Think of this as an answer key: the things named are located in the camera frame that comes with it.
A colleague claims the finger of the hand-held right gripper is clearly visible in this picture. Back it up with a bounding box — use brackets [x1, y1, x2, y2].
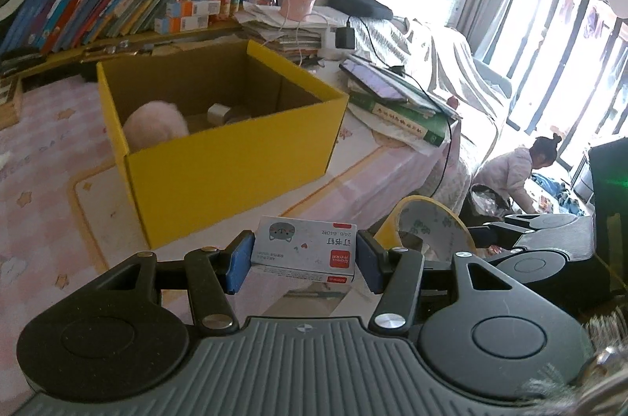
[465, 223, 537, 247]

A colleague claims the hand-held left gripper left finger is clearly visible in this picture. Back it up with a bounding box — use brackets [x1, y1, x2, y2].
[98, 231, 256, 332]

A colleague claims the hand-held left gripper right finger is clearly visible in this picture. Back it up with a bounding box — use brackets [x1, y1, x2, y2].
[356, 230, 521, 333]

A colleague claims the grey cat print staple box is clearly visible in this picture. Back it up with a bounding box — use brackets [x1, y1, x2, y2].
[250, 216, 358, 284]

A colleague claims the yellow cardboard box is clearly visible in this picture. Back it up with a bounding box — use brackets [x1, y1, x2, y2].
[95, 39, 350, 250]

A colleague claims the white charger plug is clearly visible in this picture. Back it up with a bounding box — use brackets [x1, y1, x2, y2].
[207, 103, 231, 125]

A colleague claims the pink plush toy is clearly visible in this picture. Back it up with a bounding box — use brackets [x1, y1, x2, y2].
[122, 100, 191, 154]

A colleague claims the black device with green light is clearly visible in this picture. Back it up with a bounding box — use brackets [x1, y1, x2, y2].
[588, 136, 628, 301]

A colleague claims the green book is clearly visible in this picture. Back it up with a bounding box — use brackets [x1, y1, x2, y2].
[349, 93, 452, 150]

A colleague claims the dark tablet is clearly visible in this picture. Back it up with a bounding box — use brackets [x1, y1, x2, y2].
[340, 57, 408, 103]

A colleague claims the printed white cloth cover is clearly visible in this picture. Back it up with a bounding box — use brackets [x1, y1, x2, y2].
[356, 15, 513, 184]

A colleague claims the white power strip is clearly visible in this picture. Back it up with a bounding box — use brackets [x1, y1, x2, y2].
[319, 31, 345, 62]

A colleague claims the black power adapter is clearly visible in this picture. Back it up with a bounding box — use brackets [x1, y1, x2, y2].
[335, 26, 357, 52]

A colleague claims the stack of papers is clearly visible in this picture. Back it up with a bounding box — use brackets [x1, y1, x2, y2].
[234, 1, 325, 60]

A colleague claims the orange white small box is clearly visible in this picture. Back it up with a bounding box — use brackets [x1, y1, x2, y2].
[166, 0, 221, 18]
[154, 15, 211, 35]

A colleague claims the wooden chess box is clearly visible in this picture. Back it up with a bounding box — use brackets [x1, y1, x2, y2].
[0, 77, 24, 130]

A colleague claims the row of colourful books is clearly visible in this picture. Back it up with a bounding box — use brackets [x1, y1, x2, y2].
[0, 0, 223, 55]

